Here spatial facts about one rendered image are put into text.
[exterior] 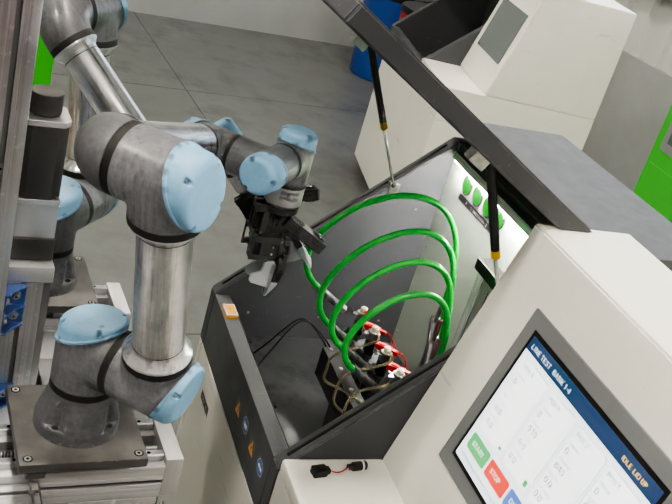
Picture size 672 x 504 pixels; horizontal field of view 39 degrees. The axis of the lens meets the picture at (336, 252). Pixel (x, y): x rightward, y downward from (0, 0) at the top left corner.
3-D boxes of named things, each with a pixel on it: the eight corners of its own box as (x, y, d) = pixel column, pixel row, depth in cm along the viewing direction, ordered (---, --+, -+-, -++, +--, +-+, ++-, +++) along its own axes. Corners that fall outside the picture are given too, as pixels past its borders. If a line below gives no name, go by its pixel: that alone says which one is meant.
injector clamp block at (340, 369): (307, 395, 235) (322, 345, 228) (344, 397, 238) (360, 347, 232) (349, 492, 207) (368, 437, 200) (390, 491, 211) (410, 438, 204)
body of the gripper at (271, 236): (239, 244, 191) (252, 190, 186) (279, 247, 195) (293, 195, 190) (247, 263, 185) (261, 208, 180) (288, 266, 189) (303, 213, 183)
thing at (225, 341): (202, 344, 249) (215, 293, 243) (218, 345, 251) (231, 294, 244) (255, 514, 199) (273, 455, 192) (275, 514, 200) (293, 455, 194)
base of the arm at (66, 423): (38, 450, 163) (45, 404, 158) (28, 396, 174) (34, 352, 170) (125, 446, 169) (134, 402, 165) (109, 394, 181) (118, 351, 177)
